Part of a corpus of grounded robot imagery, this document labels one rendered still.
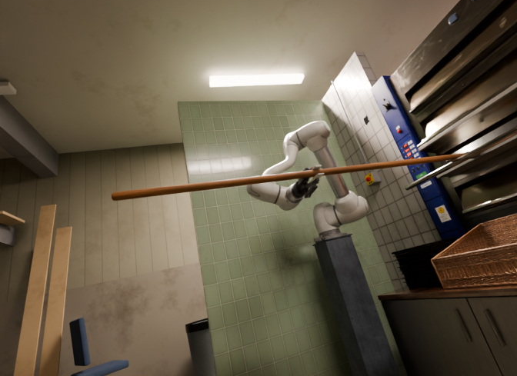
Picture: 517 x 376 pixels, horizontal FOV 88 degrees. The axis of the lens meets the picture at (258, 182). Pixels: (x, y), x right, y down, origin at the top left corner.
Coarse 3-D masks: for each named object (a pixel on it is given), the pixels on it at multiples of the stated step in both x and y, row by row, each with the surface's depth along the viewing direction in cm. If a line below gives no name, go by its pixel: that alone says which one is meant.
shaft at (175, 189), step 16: (400, 160) 130; (416, 160) 132; (432, 160) 135; (448, 160) 139; (256, 176) 107; (272, 176) 108; (288, 176) 110; (304, 176) 113; (128, 192) 92; (144, 192) 93; (160, 192) 95; (176, 192) 97
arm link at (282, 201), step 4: (280, 188) 140; (284, 188) 140; (280, 192) 139; (284, 192) 139; (280, 196) 138; (284, 196) 138; (276, 200) 139; (280, 200) 139; (284, 200) 138; (288, 200) 137; (276, 204) 142; (280, 204) 141; (284, 204) 140; (288, 204) 139; (292, 204) 138; (296, 204) 139; (284, 208) 145; (288, 208) 143; (292, 208) 144
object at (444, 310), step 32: (416, 288) 164; (480, 288) 117; (512, 288) 104; (416, 320) 150; (448, 320) 132; (480, 320) 118; (512, 320) 106; (416, 352) 152; (448, 352) 134; (480, 352) 119; (512, 352) 107
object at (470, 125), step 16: (496, 96) 137; (512, 96) 134; (480, 112) 145; (496, 112) 146; (512, 112) 146; (448, 128) 162; (464, 128) 159; (480, 128) 159; (432, 144) 173; (448, 144) 174
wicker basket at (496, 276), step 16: (480, 224) 161; (496, 224) 152; (512, 224) 144; (464, 240) 154; (480, 240) 156; (496, 240) 151; (448, 256) 134; (464, 256) 126; (480, 256) 119; (496, 256) 114; (512, 256) 108; (448, 272) 135; (464, 272) 145; (480, 272) 120; (496, 272) 114; (512, 272) 108; (448, 288) 136
